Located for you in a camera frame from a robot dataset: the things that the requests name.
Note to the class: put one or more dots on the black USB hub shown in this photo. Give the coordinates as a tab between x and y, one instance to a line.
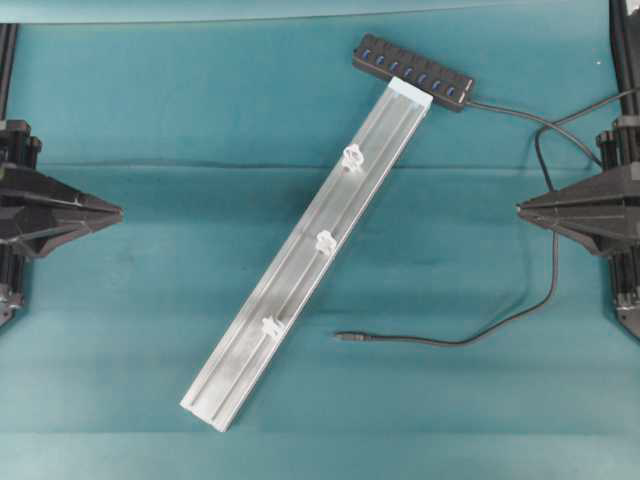
385	60

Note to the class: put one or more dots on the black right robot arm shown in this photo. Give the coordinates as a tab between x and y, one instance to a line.
619	147

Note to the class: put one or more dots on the black right frame post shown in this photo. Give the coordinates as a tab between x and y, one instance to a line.
624	40

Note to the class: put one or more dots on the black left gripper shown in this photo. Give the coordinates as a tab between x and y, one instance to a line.
27	199

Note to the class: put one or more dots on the aluminium rail profile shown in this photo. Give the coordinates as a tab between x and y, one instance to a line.
252	338

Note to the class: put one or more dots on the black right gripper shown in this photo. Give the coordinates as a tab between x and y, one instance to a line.
613	199

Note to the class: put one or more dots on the black frame post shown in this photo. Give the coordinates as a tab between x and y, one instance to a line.
624	40
8	40

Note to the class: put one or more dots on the black left frame post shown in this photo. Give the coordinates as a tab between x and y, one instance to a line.
8	40

